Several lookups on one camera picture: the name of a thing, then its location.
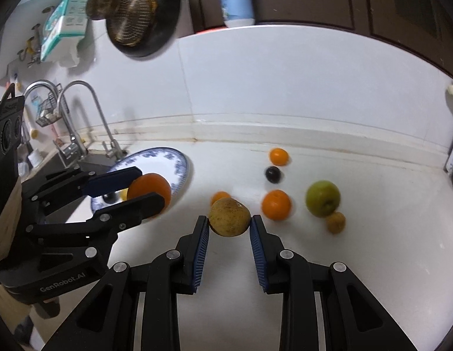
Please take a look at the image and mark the large orange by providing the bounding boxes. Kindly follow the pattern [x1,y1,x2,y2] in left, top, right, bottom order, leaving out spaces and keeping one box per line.
[127,173,172,219]

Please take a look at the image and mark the medium orange tangerine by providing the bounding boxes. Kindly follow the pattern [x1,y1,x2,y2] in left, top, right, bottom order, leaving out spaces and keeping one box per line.
[261,189,292,221]

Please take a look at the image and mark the small brown kiwi fruit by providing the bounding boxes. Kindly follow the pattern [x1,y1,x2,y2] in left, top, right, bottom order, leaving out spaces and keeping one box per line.
[326,211,346,235]

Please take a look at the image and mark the yellow-brown pear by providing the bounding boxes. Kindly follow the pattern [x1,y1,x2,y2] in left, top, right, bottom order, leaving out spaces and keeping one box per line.
[208,197,251,237]

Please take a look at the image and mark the green apple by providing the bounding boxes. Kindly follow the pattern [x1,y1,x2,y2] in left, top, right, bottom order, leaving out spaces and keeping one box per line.
[305,180,341,218]

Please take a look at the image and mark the dark purple plum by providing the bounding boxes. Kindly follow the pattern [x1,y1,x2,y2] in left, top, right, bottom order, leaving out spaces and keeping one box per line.
[265,166,282,184]

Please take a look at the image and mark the small orange tangerine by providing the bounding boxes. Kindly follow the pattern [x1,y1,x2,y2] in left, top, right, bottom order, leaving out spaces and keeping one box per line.
[269,147,290,166]

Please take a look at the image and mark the left human hand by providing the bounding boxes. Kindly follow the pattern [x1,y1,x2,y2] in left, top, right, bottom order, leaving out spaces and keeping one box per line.
[0,178,22,261]

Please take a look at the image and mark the dark plum on plate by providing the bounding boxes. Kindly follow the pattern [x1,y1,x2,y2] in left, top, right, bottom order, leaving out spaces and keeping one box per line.
[102,192,118,204]

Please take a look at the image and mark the small yellow fruit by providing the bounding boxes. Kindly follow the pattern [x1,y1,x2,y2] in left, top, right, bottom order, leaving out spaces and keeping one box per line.
[119,189,128,201]

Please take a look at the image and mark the thin gooseneck faucet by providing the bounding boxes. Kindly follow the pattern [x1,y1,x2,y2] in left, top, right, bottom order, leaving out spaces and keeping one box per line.
[56,80,128,160]

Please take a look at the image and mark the large chrome faucet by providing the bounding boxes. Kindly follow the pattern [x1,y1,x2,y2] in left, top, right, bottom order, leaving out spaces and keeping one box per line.
[24,79,87,158]

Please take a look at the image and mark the blue white porcelain plate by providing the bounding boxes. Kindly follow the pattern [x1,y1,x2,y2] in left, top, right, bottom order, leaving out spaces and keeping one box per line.
[107,147,191,206]

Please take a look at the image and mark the teal white tissue box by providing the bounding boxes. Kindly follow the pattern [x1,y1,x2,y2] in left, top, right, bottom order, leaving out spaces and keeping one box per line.
[40,0,87,68]

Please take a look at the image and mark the small brass ladle strainer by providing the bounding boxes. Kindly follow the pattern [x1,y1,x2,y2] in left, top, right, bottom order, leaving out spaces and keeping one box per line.
[85,0,122,21]

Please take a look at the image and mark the brass metal colander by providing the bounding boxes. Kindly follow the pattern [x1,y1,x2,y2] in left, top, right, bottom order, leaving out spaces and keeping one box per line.
[107,0,157,47]

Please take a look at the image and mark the black frying pan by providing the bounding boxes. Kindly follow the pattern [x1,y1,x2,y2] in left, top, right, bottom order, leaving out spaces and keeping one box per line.
[107,0,181,57]

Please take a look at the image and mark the wire sink caddy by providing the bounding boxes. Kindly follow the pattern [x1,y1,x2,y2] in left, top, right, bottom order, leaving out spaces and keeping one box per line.
[31,92,61,128]

